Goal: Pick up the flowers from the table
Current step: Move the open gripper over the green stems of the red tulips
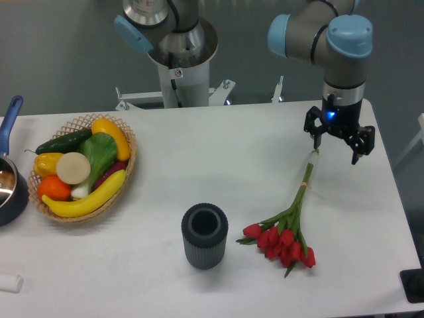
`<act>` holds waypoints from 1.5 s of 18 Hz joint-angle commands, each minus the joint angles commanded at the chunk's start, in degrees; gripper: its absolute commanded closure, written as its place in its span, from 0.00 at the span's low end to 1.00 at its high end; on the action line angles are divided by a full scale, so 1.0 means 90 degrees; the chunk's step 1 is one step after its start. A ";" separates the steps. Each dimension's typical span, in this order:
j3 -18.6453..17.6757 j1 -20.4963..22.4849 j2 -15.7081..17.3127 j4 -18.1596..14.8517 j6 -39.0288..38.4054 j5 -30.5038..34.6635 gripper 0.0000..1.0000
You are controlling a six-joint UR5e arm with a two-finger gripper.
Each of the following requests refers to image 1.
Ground yellow banana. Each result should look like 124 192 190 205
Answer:
42 170 127 218

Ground purple eggplant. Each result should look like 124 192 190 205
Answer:
92 161 127 191

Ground white cylinder object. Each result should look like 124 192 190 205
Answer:
0 272 24 293

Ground red tulip bouquet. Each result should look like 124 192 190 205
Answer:
237 150 319 277

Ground green cucumber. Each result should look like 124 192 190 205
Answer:
25 129 92 155

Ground beige round disc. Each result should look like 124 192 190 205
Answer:
56 152 91 185

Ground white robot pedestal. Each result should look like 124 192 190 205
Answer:
114 15 236 108

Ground white frame at right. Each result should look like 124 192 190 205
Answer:
394 114 423 170

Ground green bok choy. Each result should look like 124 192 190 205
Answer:
71 132 117 200

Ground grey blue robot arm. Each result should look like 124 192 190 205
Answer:
114 1 375 162

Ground yellow squash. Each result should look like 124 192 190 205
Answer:
91 117 131 161

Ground orange fruit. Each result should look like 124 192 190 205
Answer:
37 176 71 201

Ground dark grey ribbed vase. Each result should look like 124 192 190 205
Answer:
181 203 229 270

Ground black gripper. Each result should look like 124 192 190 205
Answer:
303 88 375 165

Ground black cable on pedestal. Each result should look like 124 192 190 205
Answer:
166 52 183 108

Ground yellow bell pepper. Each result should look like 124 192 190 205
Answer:
33 152 64 178

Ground black device at edge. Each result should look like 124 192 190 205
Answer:
399 268 423 303

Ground blue handled saucepan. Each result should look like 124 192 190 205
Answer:
1 95 29 226

